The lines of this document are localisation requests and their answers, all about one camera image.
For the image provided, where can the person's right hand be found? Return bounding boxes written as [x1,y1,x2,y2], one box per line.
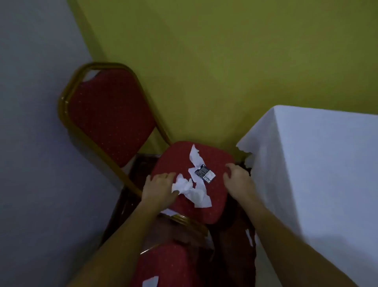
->
[223,163,258,205]

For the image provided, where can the person's left hand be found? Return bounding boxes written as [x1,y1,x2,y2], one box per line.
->
[141,172,180,212]

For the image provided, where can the small printed wrapper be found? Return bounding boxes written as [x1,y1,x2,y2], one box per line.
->
[194,164,216,185]

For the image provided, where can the red padded gold-frame chair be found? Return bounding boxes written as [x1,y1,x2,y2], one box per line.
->
[57,61,237,237]
[130,242,193,287]

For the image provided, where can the person's right forearm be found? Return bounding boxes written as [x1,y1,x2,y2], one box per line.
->
[236,194,362,287]

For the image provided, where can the person's left forearm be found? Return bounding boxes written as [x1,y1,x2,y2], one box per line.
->
[66,201,175,287]

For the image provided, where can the white tablecloth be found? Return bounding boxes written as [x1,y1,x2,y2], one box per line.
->
[236,105,378,287]

